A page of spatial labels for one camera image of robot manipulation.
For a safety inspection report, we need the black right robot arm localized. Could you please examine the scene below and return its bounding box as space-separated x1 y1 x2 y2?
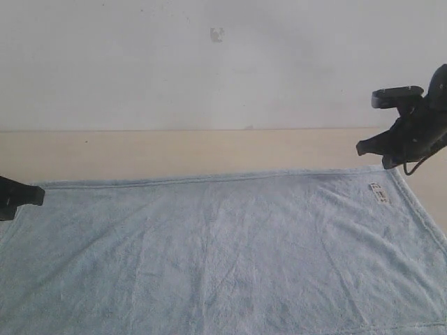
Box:
356 64 446 175

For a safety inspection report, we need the light blue fluffy towel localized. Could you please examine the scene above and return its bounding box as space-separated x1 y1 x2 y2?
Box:
1 166 446 334

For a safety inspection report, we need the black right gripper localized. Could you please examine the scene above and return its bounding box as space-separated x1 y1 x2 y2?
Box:
356 103 446 170

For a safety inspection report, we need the white towel care label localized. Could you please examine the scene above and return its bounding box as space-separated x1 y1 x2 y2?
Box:
369 182 390 204

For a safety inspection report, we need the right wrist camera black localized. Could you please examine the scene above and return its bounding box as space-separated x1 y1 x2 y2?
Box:
371 86 424 116

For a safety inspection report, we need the black right camera cable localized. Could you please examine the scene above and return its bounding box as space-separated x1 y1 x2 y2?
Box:
403 142 444 175

